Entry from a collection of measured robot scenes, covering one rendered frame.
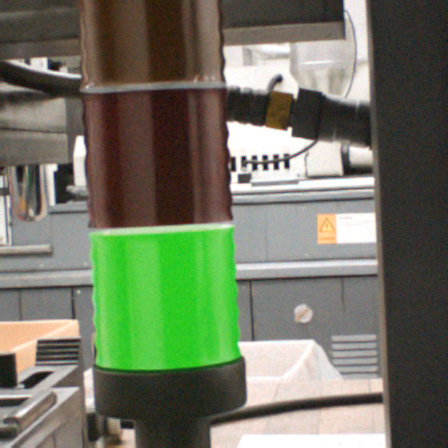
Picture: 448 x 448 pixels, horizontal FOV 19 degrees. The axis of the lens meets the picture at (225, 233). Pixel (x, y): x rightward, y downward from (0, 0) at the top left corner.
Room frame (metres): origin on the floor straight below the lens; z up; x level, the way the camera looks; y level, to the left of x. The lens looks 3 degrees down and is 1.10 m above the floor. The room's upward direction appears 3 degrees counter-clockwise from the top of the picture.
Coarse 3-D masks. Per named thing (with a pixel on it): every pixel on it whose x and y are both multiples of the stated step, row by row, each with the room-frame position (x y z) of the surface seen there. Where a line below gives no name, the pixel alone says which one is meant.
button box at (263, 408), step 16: (288, 400) 1.04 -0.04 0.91; (304, 400) 1.04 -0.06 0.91; (320, 400) 1.05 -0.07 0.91; (336, 400) 1.05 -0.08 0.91; (352, 400) 1.05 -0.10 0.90; (368, 400) 1.05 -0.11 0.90; (96, 416) 0.93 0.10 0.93; (224, 416) 1.01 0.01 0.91; (240, 416) 1.02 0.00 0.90; (96, 432) 0.93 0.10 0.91; (112, 432) 0.95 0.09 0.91
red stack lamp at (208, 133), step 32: (96, 96) 0.33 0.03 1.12; (128, 96) 0.32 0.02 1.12; (160, 96) 0.32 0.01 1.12; (192, 96) 0.32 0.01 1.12; (224, 96) 0.33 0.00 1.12; (96, 128) 0.33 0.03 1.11; (128, 128) 0.32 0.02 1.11; (160, 128) 0.32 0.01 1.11; (192, 128) 0.32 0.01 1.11; (224, 128) 0.33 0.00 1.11; (96, 160) 0.33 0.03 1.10; (128, 160) 0.32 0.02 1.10; (160, 160) 0.32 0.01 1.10; (192, 160) 0.32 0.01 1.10; (224, 160) 0.33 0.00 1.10; (96, 192) 0.33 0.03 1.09; (128, 192) 0.32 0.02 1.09; (160, 192) 0.32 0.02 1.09; (192, 192) 0.32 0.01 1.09; (224, 192) 0.33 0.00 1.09; (96, 224) 0.33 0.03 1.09; (128, 224) 0.32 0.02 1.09; (160, 224) 0.32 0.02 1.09; (192, 224) 0.32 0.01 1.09
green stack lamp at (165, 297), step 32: (96, 256) 0.33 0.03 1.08; (128, 256) 0.32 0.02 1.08; (160, 256) 0.32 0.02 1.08; (192, 256) 0.32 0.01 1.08; (224, 256) 0.33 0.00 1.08; (96, 288) 0.33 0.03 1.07; (128, 288) 0.32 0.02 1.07; (160, 288) 0.32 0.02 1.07; (192, 288) 0.32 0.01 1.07; (224, 288) 0.33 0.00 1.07; (96, 320) 0.33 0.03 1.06; (128, 320) 0.32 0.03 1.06; (160, 320) 0.32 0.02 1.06; (192, 320) 0.32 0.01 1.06; (224, 320) 0.33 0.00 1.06; (128, 352) 0.32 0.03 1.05; (160, 352) 0.32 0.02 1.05; (192, 352) 0.32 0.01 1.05; (224, 352) 0.33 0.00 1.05
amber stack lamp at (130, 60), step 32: (96, 0) 0.32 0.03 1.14; (128, 0) 0.32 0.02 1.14; (160, 0) 0.32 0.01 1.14; (192, 0) 0.32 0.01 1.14; (96, 32) 0.33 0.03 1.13; (128, 32) 0.32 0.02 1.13; (160, 32) 0.32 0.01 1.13; (192, 32) 0.32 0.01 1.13; (96, 64) 0.32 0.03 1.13; (128, 64) 0.32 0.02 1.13; (160, 64) 0.32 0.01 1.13; (192, 64) 0.32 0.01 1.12; (224, 64) 0.33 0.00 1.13
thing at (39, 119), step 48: (0, 0) 0.56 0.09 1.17; (48, 0) 0.55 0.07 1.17; (240, 0) 0.55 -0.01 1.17; (288, 0) 0.54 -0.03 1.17; (336, 0) 0.54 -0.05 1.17; (0, 48) 0.58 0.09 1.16; (48, 48) 0.59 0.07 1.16; (0, 96) 0.57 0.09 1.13; (48, 96) 0.66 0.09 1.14; (0, 144) 0.57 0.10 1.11; (48, 144) 0.66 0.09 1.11; (48, 192) 0.67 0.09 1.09
